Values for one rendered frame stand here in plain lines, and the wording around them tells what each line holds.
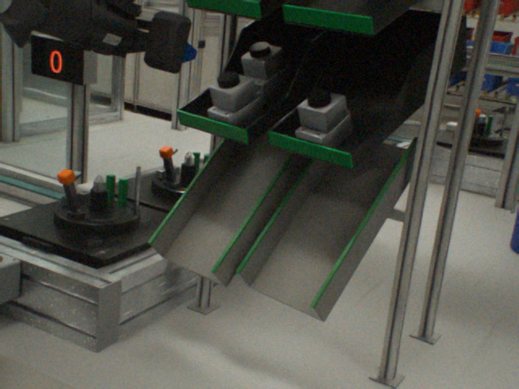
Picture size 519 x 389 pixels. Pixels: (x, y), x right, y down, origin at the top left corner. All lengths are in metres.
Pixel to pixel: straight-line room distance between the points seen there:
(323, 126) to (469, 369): 0.48
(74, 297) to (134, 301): 0.09
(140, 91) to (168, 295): 5.69
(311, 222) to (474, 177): 1.19
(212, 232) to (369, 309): 0.37
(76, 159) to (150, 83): 5.30
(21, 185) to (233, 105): 0.67
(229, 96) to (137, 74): 5.87
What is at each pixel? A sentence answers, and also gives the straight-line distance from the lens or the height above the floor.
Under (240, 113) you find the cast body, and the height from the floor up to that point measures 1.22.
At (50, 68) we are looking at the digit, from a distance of 1.47.
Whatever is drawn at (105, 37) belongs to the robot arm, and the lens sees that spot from 0.86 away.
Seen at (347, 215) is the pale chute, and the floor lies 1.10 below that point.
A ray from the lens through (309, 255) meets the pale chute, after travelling 1.04.
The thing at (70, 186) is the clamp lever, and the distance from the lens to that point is 1.24.
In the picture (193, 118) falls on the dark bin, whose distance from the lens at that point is 1.06.
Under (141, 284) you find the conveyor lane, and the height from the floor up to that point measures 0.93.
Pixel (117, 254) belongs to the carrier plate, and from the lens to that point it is 1.19.
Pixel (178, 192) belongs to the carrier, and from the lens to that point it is 1.44.
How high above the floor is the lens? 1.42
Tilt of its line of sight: 17 degrees down
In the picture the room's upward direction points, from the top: 6 degrees clockwise
